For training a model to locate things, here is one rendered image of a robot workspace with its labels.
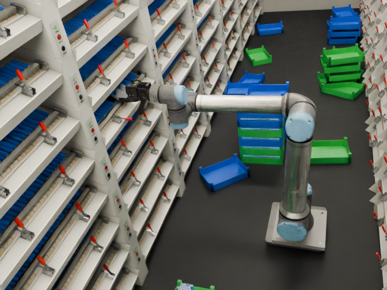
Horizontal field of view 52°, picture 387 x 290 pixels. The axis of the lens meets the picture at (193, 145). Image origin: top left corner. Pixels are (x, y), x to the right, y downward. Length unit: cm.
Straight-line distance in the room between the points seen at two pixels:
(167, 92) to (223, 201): 107
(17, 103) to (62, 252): 61
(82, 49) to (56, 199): 59
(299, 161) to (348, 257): 75
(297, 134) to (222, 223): 100
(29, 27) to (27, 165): 45
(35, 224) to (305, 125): 110
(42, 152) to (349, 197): 189
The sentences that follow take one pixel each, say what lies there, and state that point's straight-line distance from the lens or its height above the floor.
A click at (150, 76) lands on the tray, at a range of 221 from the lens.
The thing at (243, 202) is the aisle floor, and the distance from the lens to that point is 263.
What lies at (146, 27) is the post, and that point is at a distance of 213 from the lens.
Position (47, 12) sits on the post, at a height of 151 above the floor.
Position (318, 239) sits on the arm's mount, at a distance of 232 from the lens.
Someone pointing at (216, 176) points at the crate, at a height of 0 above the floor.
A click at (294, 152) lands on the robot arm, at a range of 179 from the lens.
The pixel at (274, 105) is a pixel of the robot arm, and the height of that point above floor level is 89.
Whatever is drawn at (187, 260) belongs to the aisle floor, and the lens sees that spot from 237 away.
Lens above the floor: 187
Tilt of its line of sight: 36 degrees down
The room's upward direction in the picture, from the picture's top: 10 degrees counter-clockwise
